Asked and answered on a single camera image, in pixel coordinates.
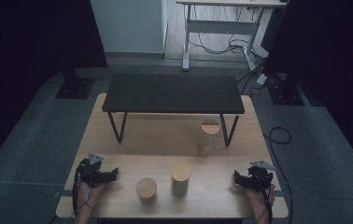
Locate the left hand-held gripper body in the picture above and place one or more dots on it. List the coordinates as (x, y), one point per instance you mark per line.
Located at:
(89, 172)

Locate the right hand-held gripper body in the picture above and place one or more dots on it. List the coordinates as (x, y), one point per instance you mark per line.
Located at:
(260, 179)

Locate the short jar with wooden lid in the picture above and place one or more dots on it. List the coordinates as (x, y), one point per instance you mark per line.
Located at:
(146, 187)

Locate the tall jar with wooden lid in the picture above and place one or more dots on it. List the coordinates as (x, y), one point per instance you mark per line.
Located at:
(180, 175)

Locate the black shelf with metal legs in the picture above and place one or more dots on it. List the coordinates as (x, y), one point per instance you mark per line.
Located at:
(173, 93)

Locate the person's right hand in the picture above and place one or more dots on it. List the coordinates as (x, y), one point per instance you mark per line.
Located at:
(260, 199)

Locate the person's left hand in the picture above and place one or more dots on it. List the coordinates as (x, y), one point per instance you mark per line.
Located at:
(90, 196)

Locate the grey tape strip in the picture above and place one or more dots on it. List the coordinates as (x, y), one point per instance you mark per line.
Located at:
(278, 193)
(64, 193)

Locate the clear jar with wooden lid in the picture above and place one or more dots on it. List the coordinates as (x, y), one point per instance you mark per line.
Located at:
(209, 137)

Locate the black stand base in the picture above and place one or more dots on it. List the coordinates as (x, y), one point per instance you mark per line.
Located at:
(285, 93)
(75, 88)

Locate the white power strip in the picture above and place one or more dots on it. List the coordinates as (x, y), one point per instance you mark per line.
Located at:
(261, 79)

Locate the dark curtain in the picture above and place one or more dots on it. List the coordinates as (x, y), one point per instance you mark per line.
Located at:
(34, 46)
(330, 46)

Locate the white cabinet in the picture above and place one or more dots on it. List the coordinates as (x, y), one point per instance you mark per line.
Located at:
(128, 25)

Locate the white desk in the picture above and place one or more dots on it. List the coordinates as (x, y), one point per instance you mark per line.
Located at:
(221, 26)

